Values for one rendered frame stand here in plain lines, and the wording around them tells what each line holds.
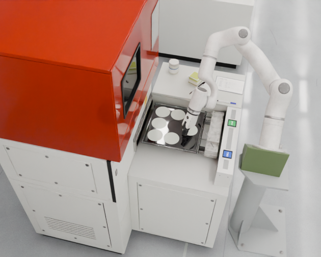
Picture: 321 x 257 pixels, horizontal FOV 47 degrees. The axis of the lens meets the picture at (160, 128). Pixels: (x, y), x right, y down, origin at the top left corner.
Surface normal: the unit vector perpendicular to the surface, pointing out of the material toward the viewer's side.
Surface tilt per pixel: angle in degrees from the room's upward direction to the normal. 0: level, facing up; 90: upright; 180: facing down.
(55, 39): 0
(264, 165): 90
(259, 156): 90
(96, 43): 0
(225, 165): 0
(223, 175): 90
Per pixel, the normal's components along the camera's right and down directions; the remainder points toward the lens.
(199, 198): -0.23, 0.73
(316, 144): 0.02, -0.66
